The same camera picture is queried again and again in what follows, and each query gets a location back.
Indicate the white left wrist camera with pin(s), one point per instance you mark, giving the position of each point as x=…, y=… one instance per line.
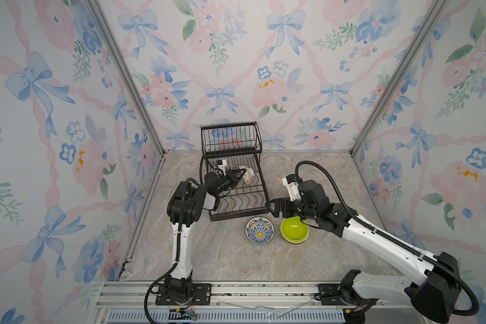
x=222, y=165

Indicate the white bowl under green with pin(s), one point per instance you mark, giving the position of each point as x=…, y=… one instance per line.
x=294, y=241

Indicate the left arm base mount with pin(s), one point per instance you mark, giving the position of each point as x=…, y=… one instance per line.
x=190, y=294

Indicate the white maroon patterned bowl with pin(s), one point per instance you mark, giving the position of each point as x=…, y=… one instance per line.
x=248, y=175

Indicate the black wire dish rack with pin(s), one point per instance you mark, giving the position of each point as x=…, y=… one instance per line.
x=231, y=167

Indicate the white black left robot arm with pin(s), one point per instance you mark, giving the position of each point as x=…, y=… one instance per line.
x=185, y=208

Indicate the aluminium corner post left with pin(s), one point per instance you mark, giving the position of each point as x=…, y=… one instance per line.
x=105, y=31

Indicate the lime green bowl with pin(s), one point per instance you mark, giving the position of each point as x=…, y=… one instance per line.
x=294, y=229

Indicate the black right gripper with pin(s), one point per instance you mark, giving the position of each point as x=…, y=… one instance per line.
x=285, y=202

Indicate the aluminium corner post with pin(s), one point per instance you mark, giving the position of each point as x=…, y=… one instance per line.
x=428, y=24
x=105, y=31

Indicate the blue yellow patterned bowl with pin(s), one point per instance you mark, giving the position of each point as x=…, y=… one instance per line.
x=259, y=231

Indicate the aluminium corner post right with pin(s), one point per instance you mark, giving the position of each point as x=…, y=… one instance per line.
x=428, y=24

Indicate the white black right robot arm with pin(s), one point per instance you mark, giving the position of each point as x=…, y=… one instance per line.
x=428, y=283

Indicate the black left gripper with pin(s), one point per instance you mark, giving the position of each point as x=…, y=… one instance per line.
x=230, y=176

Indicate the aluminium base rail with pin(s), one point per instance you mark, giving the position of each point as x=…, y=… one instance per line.
x=241, y=302

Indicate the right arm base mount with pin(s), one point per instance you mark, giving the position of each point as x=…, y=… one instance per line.
x=340, y=294

